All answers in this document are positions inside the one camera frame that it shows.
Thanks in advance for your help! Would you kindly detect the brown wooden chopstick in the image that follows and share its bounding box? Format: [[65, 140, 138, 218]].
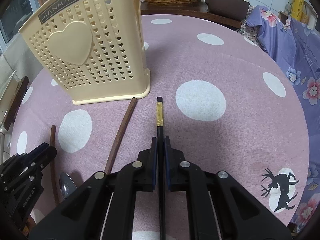
[[50, 125, 60, 206], [104, 98, 138, 174]]

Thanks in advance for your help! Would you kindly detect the steel spoon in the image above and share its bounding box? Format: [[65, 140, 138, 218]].
[[59, 172, 77, 199]]

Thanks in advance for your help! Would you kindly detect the yellow roll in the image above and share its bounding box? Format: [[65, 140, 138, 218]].
[[291, 0, 305, 21]]

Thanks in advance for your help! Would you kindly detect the cream cooking pot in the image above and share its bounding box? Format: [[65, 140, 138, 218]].
[[1, 71, 19, 133]]

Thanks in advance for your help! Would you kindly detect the pink polka dot tablecloth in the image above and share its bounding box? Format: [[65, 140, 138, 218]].
[[11, 15, 309, 225]]

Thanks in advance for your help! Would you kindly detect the dark wooden chair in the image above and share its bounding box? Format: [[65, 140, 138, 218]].
[[9, 76, 29, 124]]

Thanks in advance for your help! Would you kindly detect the purple floral cloth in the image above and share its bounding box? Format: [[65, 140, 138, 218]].
[[246, 5, 319, 230]]

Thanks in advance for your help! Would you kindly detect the white brown rice cooker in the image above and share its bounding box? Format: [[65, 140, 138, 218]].
[[204, 0, 250, 21]]

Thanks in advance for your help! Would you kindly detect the cream plastic utensil holder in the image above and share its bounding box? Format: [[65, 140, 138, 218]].
[[20, 0, 150, 105]]

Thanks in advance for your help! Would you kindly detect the black gold chopstick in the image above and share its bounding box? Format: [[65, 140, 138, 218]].
[[156, 96, 166, 240]]

